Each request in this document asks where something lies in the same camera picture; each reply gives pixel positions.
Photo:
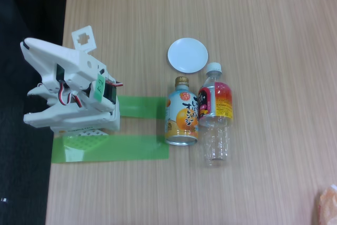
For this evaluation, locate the short green tape strip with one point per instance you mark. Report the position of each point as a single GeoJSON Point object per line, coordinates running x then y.
{"type": "Point", "coordinates": [142, 106]}

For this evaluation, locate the clear plastic bottle red label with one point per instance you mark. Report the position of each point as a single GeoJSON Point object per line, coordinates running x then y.
{"type": "Point", "coordinates": [216, 103]}

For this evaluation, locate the orange juice bottle can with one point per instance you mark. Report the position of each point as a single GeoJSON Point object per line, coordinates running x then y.
{"type": "Point", "coordinates": [181, 114]}

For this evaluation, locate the small white round plate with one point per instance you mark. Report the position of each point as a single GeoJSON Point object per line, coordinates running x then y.
{"type": "Point", "coordinates": [187, 55]}

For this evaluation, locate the long green tape strip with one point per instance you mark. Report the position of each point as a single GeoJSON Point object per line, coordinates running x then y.
{"type": "Point", "coordinates": [126, 148]}

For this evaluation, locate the orange plastic bag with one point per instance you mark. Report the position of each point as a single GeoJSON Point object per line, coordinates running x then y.
{"type": "Point", "coordinates": [329, 206]}

